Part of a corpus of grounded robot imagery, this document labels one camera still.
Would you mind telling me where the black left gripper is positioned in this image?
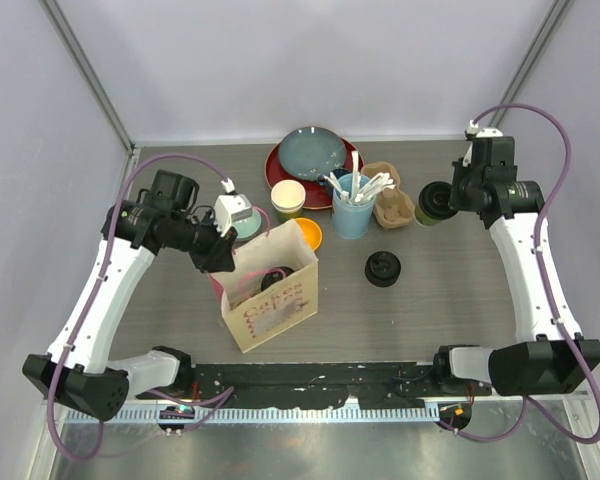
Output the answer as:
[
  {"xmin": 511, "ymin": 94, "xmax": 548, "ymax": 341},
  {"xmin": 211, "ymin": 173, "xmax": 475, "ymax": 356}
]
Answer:
[{"xmin": 164, "ymin": 209, "xmax": 238, "ymax": 274}]

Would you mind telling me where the green paper cup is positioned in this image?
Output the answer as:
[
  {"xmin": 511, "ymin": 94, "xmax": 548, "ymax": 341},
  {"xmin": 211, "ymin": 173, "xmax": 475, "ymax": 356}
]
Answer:
[{"xmin": 413, "ymin": 180, "xmax": 459, "ymax": 227}]

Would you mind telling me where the pink paper gift bag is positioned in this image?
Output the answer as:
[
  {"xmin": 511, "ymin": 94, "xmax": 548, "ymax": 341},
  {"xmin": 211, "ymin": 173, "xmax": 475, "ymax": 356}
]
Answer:
[{"xmin": 209, "ymin": 220, "xmax": 319, "ymax": 353}]

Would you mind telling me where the black plastic coffee lid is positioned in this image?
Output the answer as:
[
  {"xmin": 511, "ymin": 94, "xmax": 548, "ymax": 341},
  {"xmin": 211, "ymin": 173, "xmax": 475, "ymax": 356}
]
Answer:
[{"xmin": 260, "ymin": 266, "xmax": 294, "ymax": 291}]

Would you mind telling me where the stack of green paper cups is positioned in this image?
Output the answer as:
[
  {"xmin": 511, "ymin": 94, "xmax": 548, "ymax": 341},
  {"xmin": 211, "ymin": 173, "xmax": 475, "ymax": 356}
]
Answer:
[{"xmin": 270, "ymin": 180, "xmax": 306, "ymax": 223}]

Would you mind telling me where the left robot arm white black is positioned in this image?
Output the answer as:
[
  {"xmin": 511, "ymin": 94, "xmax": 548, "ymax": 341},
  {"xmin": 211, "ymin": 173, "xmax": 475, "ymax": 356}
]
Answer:
[{"xmin": 22, "ymin": 170, "xmax": 251, "ymax": 422}]

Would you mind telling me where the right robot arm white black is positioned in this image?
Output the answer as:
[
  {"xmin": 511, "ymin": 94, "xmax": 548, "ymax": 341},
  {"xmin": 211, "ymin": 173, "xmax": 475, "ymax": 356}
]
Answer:
[{"xmin": 431, "ymin": 128, "xmax": 600, "ymax": 396}]

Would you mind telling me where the light teal patterned bowl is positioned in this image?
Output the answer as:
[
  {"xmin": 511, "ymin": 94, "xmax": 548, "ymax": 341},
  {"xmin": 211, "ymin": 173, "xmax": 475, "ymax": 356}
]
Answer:
[{"xmin": 233, "ymin": 206, "xmax": 262, "ymax": 242}]

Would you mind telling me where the orange bowl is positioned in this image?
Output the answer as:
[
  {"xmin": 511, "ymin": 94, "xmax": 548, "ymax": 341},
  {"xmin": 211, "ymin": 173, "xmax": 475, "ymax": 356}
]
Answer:
[{"xmin": 295, "ymin": 217, "xmax": 323, "ymax": 251}]

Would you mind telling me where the red round plate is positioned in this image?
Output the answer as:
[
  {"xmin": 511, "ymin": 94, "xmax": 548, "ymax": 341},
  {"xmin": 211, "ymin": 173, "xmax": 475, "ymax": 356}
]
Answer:
[{"xmin": 264, "ymin": 137, "xmax": 366, "ymax": 211}]

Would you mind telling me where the remaining black lid stack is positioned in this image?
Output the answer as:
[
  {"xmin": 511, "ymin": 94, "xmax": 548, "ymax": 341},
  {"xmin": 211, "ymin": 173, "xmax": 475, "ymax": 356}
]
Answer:
[{"xmin": 364, "ymin": 251, "xmax": 402, "ymax": 288}]

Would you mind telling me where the blue grey plate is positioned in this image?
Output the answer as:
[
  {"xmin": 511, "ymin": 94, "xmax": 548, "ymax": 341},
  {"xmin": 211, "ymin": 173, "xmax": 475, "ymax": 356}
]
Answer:
[{"xmin": 278, "ymin": 126, "xmax": 347, "ymax": 181}]

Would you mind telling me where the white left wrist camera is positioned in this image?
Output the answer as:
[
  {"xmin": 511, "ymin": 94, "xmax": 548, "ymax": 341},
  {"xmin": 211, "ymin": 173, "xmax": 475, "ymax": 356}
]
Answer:
[{"xmin": 213, "ymin": 178, "xmax": 253, "ymax": 236}]

